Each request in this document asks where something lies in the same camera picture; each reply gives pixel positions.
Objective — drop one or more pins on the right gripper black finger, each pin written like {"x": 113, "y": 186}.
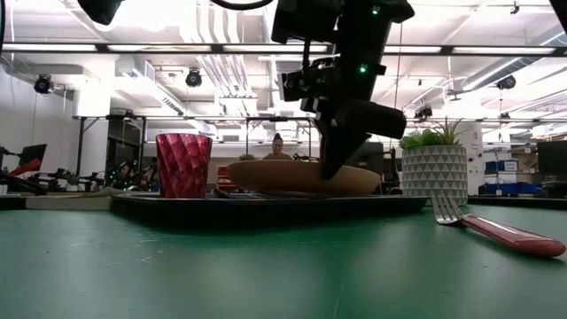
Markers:
{"x": 341, "y": 146}

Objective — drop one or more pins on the wooden bowl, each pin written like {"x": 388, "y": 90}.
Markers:
{"x": 283, "y": 177}

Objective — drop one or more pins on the red faceted cup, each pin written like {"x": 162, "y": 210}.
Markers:
{"x": 184, "y": 166}

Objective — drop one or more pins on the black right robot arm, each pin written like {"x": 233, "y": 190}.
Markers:
{"x": 305, "y": 17}

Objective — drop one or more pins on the dark green serving tray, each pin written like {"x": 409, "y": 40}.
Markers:
{"x": 266, "y": 208}

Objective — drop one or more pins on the black computer monitor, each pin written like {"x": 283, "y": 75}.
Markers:
{"x": 553, "y": 157}
{"x": 33, "y": 156}
{"x": 373, "y": 153}

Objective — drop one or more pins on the long overhead light bar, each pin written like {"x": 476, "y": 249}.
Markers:
{"x": 57, "y": 47}

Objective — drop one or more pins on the person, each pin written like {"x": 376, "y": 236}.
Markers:
{"x": 277, "y": 148}

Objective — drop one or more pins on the small plant in white pot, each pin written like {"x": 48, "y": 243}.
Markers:
{"x": 248, "y": 157}

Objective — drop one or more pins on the succulent in patterned pot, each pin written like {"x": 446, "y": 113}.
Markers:
{"x": 434, "y": 170}

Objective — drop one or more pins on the blue storage bins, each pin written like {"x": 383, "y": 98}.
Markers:
{"x": 509, "y": 177}

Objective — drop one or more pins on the green table mat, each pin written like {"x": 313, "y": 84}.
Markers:
{"x": 221, "y": 274}

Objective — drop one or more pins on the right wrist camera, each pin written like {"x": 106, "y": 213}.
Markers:
{"x": 297, "y": 84}

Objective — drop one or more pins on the black ceiling-mounted camera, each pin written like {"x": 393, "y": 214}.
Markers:
{"x": 506, "y": 82}
{"x": 193, "y": 78}
{"x": 423, "y": 112}
{"x": 43, "y": 84}

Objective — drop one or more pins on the black background rack frame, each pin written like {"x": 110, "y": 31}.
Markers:
{"x": 80, "y": 142}

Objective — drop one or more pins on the black aluminium frame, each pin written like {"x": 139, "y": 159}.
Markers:
{"x": 509, "y": 201}

